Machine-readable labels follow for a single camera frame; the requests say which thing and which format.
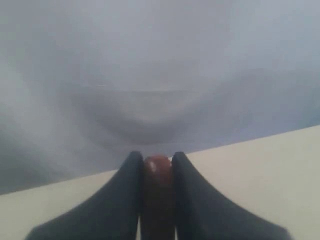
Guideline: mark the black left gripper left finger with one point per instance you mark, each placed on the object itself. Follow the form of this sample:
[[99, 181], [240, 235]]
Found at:
[[110, 214]]

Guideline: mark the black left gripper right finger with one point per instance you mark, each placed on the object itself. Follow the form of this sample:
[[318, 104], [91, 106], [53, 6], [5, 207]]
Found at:
[[203, 213]]

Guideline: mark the red-brown wooden spoon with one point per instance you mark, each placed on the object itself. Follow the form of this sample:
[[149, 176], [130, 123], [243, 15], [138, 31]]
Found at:
[[157, 216]]

